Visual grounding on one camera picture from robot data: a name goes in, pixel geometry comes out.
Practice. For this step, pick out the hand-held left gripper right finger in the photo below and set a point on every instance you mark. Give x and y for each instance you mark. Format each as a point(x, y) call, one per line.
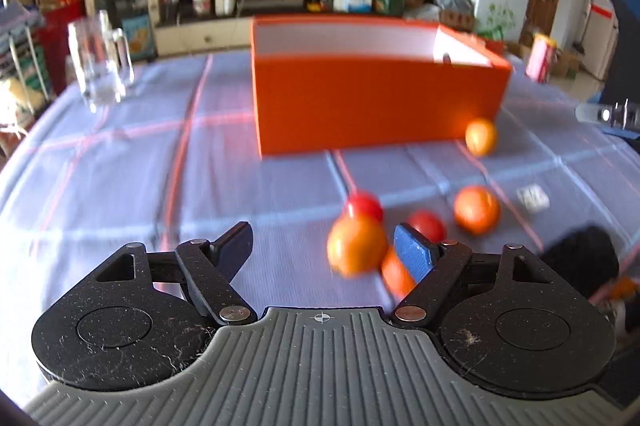
point(412, 251)

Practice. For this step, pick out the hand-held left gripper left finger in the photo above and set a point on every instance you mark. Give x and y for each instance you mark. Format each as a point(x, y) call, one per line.
point(235, 246)

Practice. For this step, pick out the large orange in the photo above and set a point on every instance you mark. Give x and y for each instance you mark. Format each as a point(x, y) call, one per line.
point(356, 243)

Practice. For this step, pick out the orange cardboard box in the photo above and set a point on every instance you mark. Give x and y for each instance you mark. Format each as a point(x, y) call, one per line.
point(370, 101)

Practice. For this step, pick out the red tomato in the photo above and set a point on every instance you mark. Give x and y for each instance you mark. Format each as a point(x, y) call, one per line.
point(365, 205)
point(427, 223)

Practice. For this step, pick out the blue plaid tablecloth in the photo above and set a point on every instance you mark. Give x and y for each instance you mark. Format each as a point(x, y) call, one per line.
point(150, 171)

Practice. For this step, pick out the small white cube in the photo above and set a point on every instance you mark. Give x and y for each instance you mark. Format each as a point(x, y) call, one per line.
point(533, 198)

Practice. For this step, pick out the black round object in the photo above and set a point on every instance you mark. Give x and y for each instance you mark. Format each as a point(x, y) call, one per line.
point(580, 256)

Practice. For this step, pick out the cream television cabinet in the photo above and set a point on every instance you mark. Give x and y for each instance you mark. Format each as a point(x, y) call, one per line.
point(200, 36)

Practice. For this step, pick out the clear bottle with metal cap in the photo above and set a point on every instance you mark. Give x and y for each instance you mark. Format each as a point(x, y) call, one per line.
point(600, 114)

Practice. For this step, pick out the pink drink can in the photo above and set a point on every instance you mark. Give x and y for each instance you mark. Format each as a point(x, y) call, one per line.
point(541, 58)

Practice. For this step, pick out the blue and white box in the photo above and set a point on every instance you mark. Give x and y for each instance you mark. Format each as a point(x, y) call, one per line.
point(358, 1)

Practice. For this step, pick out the folded striped cloth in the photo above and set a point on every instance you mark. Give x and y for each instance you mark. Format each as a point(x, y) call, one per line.
point(20, 15)

